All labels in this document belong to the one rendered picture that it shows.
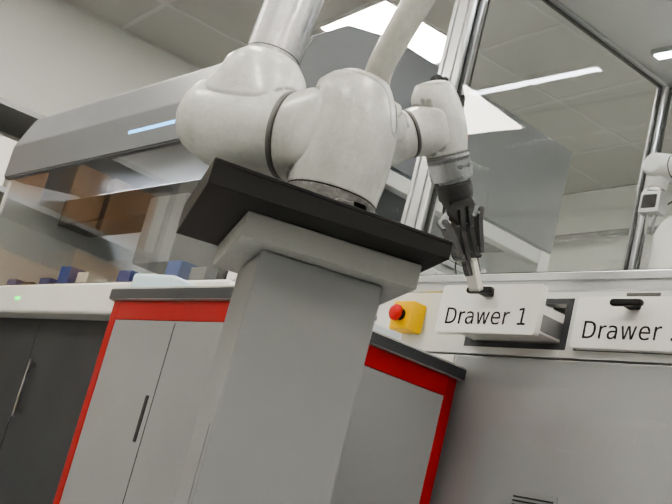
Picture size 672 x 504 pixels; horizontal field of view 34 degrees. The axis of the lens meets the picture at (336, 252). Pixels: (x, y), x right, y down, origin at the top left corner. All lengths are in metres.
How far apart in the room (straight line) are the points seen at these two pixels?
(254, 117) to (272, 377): 0.45
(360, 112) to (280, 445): 0.54
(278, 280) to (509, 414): 0.88
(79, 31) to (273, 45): 4.70
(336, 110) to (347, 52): 1.46
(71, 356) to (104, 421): 1.21
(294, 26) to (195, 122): 0.25
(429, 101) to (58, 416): 1.86
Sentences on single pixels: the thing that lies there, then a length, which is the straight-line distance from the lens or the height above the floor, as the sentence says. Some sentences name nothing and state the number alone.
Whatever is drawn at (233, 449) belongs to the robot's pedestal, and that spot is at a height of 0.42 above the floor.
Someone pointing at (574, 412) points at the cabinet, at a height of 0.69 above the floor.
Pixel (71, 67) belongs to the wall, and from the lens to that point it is 6.54.
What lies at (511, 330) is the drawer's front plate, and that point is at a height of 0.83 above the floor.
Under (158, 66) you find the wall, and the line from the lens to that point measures 6.76.
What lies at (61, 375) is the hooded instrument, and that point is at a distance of 3.74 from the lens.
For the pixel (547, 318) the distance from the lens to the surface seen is 2.34.
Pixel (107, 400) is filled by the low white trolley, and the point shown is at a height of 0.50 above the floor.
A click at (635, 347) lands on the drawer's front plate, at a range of 2.23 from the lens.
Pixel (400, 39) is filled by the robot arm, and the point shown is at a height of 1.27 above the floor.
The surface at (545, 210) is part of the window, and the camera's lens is 2.55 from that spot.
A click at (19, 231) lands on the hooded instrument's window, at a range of 4.33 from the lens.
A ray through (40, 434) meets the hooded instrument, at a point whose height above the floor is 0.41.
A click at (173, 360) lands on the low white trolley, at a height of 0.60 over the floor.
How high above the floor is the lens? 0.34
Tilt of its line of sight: 14 degrees up
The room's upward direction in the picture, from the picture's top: 15 degrees clockwise
